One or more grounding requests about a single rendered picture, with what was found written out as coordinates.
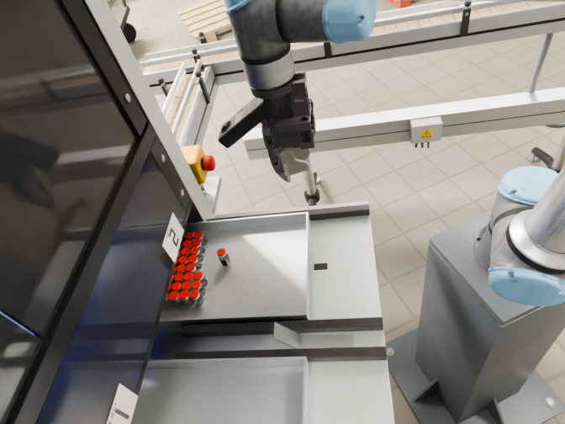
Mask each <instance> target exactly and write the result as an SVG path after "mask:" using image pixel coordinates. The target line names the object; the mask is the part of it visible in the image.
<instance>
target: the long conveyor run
mask: <svg viewBox="0 0 565 424"><path fill-rule="evenodd" d="M475 2H476V3H475ZM460 4H462V5H460ZM450 6H452V7H450ZM446 7H448V8H446ZM436 8H438V9H436ZM431 9H433V10H431ZM426 10H429V11H426ZM421 11H424V12H421ZM416 12H418V13H416ZM407 13H409V14H407ZM402 14H404V15H402ZM398 15H400V16H398ZM393 16H395V17H393ZM388 17H390V18H388ZM384 18H385V19H384ZM561 31H565V2H500V1H482V2H479V1H442V2H438V3H428V4H424V5H419V6H414V7H409V8H401V9H395V10H391V11H386V12H381V13H376V20H375V21H374V27H373V30H372V33H371V34H370V35H369V37H368V38H366V39H365V40H362V41H350V42H346V43H343V44H335V43H332V42H329V43H290V44H291V50H292V54H293V62H294V66H295V71H296V72H297V71H303V70H305V71H306V72H309V71H314V70H320V69H325V68H331V67H337V66H347V65H352V64H357V63H363V62H369V61H379V60H384V59H390V58H395V57H400V56H411V55H416V54H422V53H427V52H432V51H438V50H449V49H454V48H459V47H465V46H470V45H481V44H486V43H492V42H497V41H502V40H512V39H518V38H524V37H529V36H535V35H540V34H550V33H556V32H561ZM198 35H199V37H202V39H200V41H201V45H193V46H188V47H183V48H178V49H174V50H164V51H160V52H155V53H150V54H145V57H146V59H147V60H148V59H150V60H148V61H142V62H141V63H140V64H141V66H142V67H145V70H144V72H143V74H144V76H145V79H146V81H147V82H148V84H149V86H150V89H151V91H152V92H153V94H154V95H160V94H164V92H163V90H162V88H161V84H160V83H159V82H158V81H157V80H158V78H159V77H163V78H164V80H165V81H164V82H163V83H165V84H166V86H167V87H170V86H172V84H173V83H174V80H175V78H176V76H177V73H178V71H179V69H180V66H181V64H182V63H183V62H185V65H186V69H185V71H186V72H190V71H194V69H195V66H196V65H197V62H198V60H199V59H200V60H201V61H202V63H203V64H202V66H201V69H205V67H208V66H211V67H212V69H213V71H214V75H215V78H216V81H217V83H218V85H224V84H229V83H235V82H245V81H246V75H245V73H244V69H243V66H242V63H241V60H240V54H239V51H238V48H237V45H235V44H236V42H235V39H230V40H221V41H216V42H212V43H208V41H207V39H206V38H204V33H203V32H199V34H198ZM226 45H227V46H226ZM220 46H223V47H220ZM215 47H218V48H215ZM211 48H213V49H211ZM187 52H189V53H187ZM182 53H184V54H182ZM178 54H179V55H178ZM173 55H174V56H173ZM163 56H165V57H163ZM158 57H160V58H158ZM153 58H155V59H153ZM201 69H200V70H201Z"/></svg>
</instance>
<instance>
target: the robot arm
mask: <svg viewBox="0 0 565 424"><path fill-rule="evenodd" d="M224 3H225V6H226V10H225V12H226V14H228V17H229V20H230V25H231V28H232V31H233V34H234V37H235V42H236V45H237V48H238V51H239V54H240V60H241V63H242V66H243V69H244V73H245V75H246V80H247V83H248V84H249V85H250V88H251V93H252V95H253V96H254V98H253V99H252V100H251V101H250V102H249V103H248V104H246V105H245V106H244V107H243V108H242V109H241V110H239V111H238V112H237V113H236V114H235V115H233V116H232V117H231V118H230V119H229V120H228V121H226V122H225V123H224V124H223V125H222V126H221V130H220V133H219V138H218V142H219V143H220V144H222V145H223V146H224V147H226V148H230V147H231V146H233V145H234V144H235V143H236V142H237V141H238V140H239V139H241V138H242V137H243V136H244V135H246V134H247V133H248V132H249V131H251V130H252V129H253V128H255V127H256V126H257V125H258V124H260V123H261V124H262V126H261V132H262V136H263V140H264V144H265V147H266V148H267V151H268V155H269V158H270V162H271V164H272V167H273V169H274V171H275V173H276V174H277V175H278V176H279V177H280V178H282V179H283V180H284V181H285V182H287V183H290V182H291V177H290V176H291V175H294V174H296V173H300V172H304V171H307V170H308V169H309V163H308V162H306V161H302V160H303V159H306V158H308V157H309V154H310V153H309V149H310V148H314V134H315V131H316V123H315V118H314V110H313V107H314V104H313V101H312V99H311V98H309V95H308V89H307V84H306V81H307V77H306V72H305V70H303V71H297V72H296V71H295V66H294V62H293V54H292V50H291V44H290V43H329V42H332V43H335V44H343V43H346V42H350V41H362V40H365V39H366V38H368V37H369V35H370V34H371V33H372V30H373V27H374V21H375V19H376V13H377V0H224ZM302 138H303V139H302ZM473 252H474V256H475V257H476V260H477V261H478V263H479V265H480V266H481V267H482V268H483V269H484V270H486V271H487V272H488V274H489V276H488V282H489V285H490V287H491V289H492V290H493V291H494V292H496V294H498V295H499V296H501V297H503V298H505V299H507V300H510V301H513V302H515V303H519V304H523V305H533V306H550V305H558V304H561V303H562V302H564V301H565V166H564V167H563V169H562V170H561V171H560V173H557V172H555V171H553V170H551V169H548V168H544V167H532V166H528V167H517V168H516V169H514V170H510V171H508V172H507V173H506V174H505V175H504V176H503V177H502V179H501V182H500V183H499V185H498V192H497V196H496V199H495V202H494V207H493V210H492V214H491V216H490V220H489V223H488V224H487V225H486V226H485V227H484V228H482V230H481V231H480V232H479V233H478V234H477V236H476V239H475V242H474V245H473Z"/></svg>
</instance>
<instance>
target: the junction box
mask: <svg viewBox="0 0 565 424"><path fill-rule="evenodd" d="M442 126H443V123H442V120H441V117H440V116H439V117H432V118H425V119H413V120H411V121H410V128H409V138H410V142H411V144H416V143H424V142H431V141H439V140H441V132H442Z"/></svg>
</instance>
